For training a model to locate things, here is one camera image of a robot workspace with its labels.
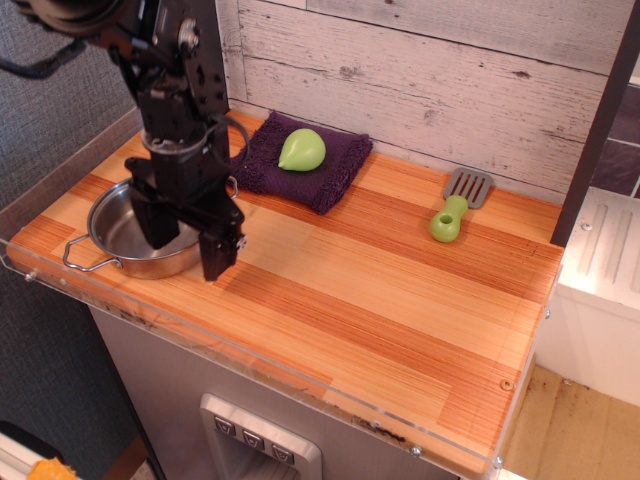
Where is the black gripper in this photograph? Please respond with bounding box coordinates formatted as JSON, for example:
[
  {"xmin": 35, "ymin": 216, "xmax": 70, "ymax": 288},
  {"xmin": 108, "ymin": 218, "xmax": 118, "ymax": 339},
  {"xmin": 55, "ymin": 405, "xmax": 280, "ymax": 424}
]
[{"xmin": 125, "ymin": 129, "xmax": 244, "ymax": 281}]

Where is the stainless steel pot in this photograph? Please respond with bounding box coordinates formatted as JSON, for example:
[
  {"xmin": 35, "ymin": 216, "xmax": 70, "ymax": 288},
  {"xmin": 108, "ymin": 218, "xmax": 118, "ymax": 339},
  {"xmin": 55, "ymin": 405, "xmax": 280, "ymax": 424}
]
[{"xmin": 62, "ymin": 179, "xmax": 245, "ymax": 279}]

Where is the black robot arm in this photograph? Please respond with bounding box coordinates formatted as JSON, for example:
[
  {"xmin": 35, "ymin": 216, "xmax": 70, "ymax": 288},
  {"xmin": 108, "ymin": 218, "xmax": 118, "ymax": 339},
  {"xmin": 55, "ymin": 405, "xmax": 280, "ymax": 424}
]
[{"xmin": 1, "ymin": 1, "xmax": 245, "ymax": 281}]

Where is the purple folded towel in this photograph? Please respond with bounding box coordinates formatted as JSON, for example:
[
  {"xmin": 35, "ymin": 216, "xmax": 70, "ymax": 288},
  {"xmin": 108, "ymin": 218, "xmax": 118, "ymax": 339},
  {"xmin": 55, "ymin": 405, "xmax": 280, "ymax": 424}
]
[{"xmin": 231, "ymin": 111, "xmax": 373, "ymax": 214}]

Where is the green toy pear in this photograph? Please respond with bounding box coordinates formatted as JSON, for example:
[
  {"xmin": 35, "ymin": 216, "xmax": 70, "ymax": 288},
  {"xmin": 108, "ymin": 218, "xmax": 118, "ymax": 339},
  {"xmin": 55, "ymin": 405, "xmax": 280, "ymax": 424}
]
[{"xmin": 278, "ymin": 128, "xmax": 326, "ymax": 172}]

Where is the clear acrylic table guard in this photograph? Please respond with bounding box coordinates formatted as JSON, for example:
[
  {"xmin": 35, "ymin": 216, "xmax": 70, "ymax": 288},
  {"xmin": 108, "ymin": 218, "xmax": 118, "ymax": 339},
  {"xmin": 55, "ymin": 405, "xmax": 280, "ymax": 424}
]
[{"xmin": 3, "ymin": 137, "xmax": 562, "ymax": 479}]

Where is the silver toy fridge dispenser panel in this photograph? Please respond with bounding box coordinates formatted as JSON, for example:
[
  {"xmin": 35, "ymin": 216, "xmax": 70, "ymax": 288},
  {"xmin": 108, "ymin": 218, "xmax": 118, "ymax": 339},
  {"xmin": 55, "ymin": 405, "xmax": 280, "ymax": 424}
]
[{"xmin": 200, "ymin": 393, "xmax": 323, "ymax": 479}]

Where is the orange black object corner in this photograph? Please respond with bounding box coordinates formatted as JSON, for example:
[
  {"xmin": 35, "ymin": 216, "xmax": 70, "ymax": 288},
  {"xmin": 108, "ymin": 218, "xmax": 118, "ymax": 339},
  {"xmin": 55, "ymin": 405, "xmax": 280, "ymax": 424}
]
[{"xmin": 1, "ymin": 459, "xmax": 78, "ymax": 480}]

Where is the white toy cabinet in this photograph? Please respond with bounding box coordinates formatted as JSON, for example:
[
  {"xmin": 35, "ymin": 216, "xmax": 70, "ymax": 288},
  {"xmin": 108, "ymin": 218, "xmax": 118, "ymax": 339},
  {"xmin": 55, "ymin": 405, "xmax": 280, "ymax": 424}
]
[{"xmin": 534, "ymin": 188, "xmax": 639, "ymax": 405}]

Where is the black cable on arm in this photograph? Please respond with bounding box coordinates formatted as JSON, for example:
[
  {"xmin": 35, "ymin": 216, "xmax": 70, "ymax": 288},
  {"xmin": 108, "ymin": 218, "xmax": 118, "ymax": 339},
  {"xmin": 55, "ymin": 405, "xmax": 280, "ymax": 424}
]
[{"xmin": 197, "ymin": 113, "xmax": 251, "ymax": 174}]

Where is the dark left shelf post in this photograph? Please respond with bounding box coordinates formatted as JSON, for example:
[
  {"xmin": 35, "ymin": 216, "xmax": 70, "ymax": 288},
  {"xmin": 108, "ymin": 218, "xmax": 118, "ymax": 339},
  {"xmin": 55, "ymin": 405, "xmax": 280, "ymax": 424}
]
[{"xmin": 186, "ymin": 0, "xmax": 229, "ymax": 117}]

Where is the dark shelf post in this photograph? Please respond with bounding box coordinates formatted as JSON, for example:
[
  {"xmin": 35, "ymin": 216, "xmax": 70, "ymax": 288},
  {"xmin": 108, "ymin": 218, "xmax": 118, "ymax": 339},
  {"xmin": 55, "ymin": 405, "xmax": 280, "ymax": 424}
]
[
  {"xmin": 186, "ymin": 0, "xmax": 229, "ymax": 117},
  {"xmin": 550, "ymin": 1, "xmax": 639, "ymax": 247}
]

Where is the green handled grey spatula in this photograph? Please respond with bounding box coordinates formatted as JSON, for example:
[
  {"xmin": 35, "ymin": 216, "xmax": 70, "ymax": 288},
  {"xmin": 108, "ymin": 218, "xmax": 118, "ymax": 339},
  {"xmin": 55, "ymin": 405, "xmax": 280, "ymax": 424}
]
[{"xmin": 429, "ymin": 167, "xmax": 493, "ymax": 243}]

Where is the dark right shelf post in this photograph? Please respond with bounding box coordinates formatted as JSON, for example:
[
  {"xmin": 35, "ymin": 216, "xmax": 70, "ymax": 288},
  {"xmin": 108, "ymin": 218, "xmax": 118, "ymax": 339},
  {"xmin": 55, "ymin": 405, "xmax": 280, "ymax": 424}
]
[{"xmin": 550, "ymin": 1, "xmax": 639, "ymax": 247}]

